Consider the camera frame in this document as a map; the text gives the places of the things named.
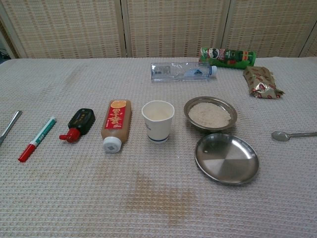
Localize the brown sauce bottle white cap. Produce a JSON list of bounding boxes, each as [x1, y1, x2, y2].
[[101, 99, 132, 153]]

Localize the woven bamboo folding screen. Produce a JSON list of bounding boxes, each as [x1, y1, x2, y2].
[[0, 0, 317, 60]]

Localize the clear plastic water bottle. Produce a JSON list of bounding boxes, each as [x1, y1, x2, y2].
[[151, 61, 218, 82]]

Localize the empty metal dish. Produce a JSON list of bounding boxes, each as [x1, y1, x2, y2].
[[194, 133, 260, 186]]

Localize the black red small tool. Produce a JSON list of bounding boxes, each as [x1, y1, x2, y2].
[[58, 108, 96, 143]]

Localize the white paper cup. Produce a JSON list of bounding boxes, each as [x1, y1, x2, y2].
[[141, 100, 175, 144]]

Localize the metal butter knife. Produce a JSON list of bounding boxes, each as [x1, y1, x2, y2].
[[0, 110, 23, 147]]

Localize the metal spoon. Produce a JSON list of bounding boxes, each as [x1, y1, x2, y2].
[[271, 130, 317, 142]]

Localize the white waffle tablecloth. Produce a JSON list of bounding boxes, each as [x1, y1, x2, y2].
[[0, 57, 317, 238]]

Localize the green Pringles can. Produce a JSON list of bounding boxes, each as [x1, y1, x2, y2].
[[199, 47, 257, 70]]

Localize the green white marker red cap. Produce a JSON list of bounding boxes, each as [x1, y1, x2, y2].
[[18, 116, 57, 163]]

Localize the gold red snack packet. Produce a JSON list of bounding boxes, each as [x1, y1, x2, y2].
[[242, 65, 285, 99]]

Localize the metal bowl with grain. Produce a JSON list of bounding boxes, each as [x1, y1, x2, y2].
[[183, 96, 238, 132]]

